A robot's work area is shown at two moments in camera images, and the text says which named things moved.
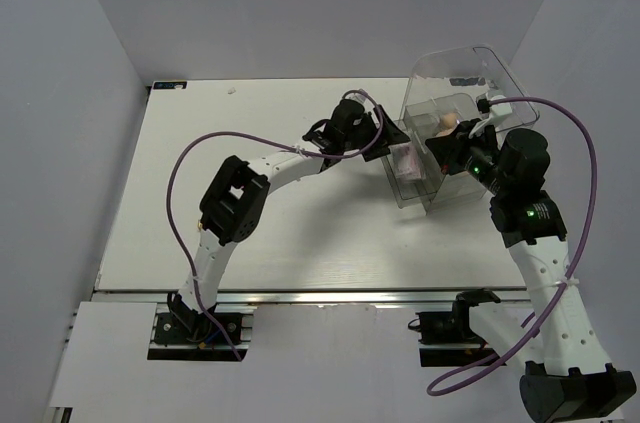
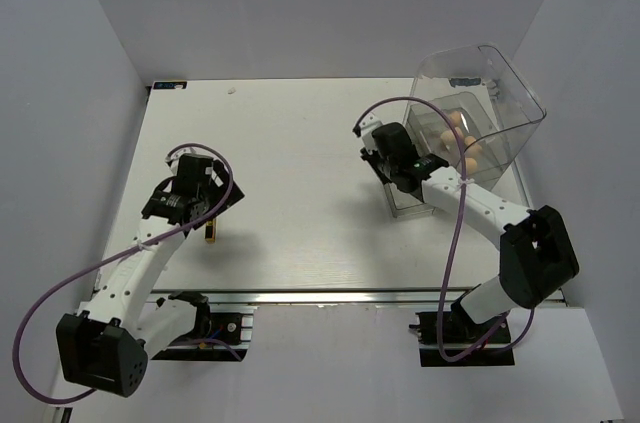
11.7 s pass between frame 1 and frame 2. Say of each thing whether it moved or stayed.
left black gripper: moved
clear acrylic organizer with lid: stayed
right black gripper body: moved
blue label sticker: stayed
